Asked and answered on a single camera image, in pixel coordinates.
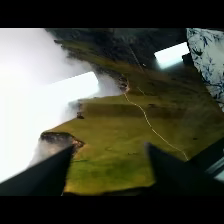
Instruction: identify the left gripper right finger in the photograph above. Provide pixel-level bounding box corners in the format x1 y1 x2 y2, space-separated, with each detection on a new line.
144 142 224 197

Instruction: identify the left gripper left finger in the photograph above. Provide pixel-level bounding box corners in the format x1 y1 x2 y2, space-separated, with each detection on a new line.
0 145 75 197

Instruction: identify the white blue floral garment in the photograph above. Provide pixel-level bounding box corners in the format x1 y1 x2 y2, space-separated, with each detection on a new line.
185 28 224 113

